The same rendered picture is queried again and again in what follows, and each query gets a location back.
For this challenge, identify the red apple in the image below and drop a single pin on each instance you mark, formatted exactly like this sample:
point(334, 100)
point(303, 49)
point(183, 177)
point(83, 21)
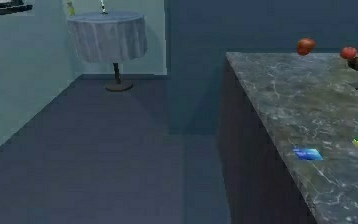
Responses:
point(348, 52)
point(305, 46)

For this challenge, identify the white and black bottle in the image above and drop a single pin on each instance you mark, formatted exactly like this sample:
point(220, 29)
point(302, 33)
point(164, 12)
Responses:
point(103, 6)

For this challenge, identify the round table with grey cloth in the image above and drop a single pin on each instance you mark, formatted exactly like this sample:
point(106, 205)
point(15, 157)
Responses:
point(107, 36)

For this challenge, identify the yellow bottle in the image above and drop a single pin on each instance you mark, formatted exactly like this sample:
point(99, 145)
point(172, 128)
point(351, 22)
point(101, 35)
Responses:
point(70, 7)

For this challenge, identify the blue card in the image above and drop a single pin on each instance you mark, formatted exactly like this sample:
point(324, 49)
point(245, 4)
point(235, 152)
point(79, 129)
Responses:
point(307, 154)

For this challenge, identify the grey marble kitchen counter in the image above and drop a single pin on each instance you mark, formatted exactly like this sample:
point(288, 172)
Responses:
point(307, 106)

